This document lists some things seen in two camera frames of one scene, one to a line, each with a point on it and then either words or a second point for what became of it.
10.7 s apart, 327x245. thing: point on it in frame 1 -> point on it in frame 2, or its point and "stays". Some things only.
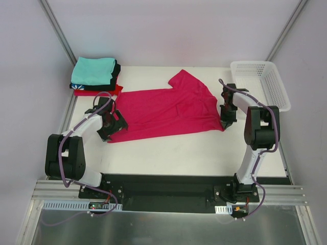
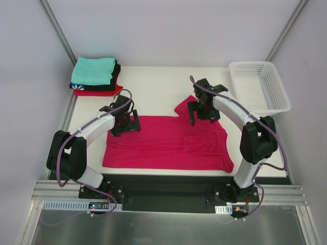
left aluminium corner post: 46,7 stays
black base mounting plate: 174,193 stays
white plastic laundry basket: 261,80 stays
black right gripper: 228,116 -> 204,115
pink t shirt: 188,107 -> 169,142
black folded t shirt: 112,86 stays
